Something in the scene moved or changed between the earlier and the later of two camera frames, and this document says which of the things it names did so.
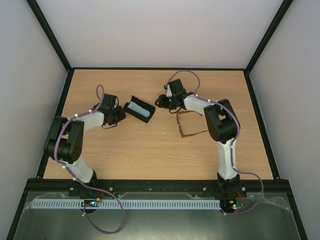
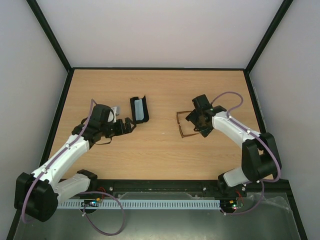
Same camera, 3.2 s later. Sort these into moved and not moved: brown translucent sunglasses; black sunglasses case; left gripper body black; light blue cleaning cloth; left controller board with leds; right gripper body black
Moved: light blue cleaning cloth; black sunglasses case; left gripper body black; right gripper body black
Not moved: left controller board with leds; brown translucent sunglasses
